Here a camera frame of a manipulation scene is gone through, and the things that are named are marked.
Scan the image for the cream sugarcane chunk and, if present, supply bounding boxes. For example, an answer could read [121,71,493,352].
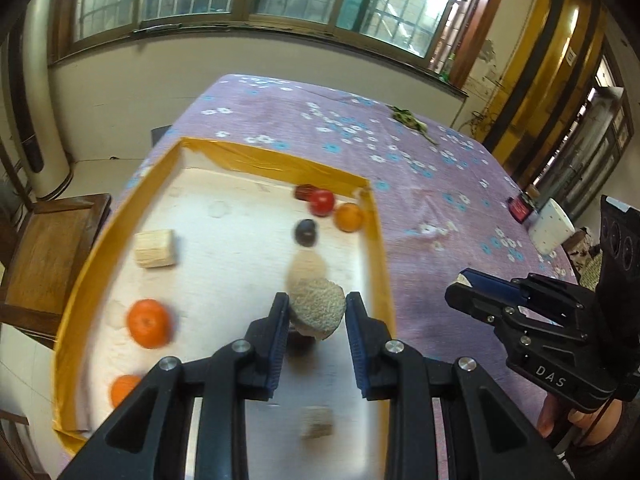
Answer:
[132,230,177,269]

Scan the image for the dark plum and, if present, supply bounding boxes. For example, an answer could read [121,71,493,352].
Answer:
[294,219,318,248]

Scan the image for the small cream sugarcane piece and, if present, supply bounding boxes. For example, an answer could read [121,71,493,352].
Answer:
[456,274,472,287]

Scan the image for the green leafy sprig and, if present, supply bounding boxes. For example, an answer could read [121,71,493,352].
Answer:
[387,105,438,146]

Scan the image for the yellow cardboard tray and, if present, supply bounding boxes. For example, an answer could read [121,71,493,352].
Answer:
[53,138,394,479]

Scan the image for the right hand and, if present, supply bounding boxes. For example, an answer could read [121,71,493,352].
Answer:
[536,393,624,446]

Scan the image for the large cream sugarcane cylinder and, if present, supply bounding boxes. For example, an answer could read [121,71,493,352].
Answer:
[285,248,328,292]

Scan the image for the green bottle on sill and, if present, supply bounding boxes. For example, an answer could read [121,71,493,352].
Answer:
[439,53,456,82]

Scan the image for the rough beige melon piece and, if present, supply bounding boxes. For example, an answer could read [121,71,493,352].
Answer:
[288,278,346,340]

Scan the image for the white speckled mug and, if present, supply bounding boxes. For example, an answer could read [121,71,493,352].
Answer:
[528,198,575,256]

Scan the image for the cream sugarcane block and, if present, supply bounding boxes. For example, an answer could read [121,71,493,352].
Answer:
[300,405,334,440]

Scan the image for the purple floral tablecloth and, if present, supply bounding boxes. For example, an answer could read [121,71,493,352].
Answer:
[138,74,575,419]

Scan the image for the dark red jujube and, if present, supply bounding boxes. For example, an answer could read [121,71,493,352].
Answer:
[294,184,318,202]

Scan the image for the wooden chair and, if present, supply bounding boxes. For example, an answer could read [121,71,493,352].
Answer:
[1,151,112,349]

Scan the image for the dark red jar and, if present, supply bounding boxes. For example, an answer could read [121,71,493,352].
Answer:
[506,184,540,224]

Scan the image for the large orange mandarin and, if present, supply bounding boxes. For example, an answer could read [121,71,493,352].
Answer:
[126,299,172,349]

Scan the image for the red tomato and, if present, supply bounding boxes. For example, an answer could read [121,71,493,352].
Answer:
[308,188,335,218]

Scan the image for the standing air conditioner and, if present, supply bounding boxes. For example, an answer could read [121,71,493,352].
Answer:
[1,0,73,200]

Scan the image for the barred window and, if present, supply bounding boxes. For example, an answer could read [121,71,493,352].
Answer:
[49,0,501,87]

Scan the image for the small orange kumquat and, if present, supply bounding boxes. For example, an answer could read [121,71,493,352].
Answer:
[333,203,364,233]

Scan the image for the dark stool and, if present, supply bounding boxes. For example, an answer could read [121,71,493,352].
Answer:
[151,125,171,146]

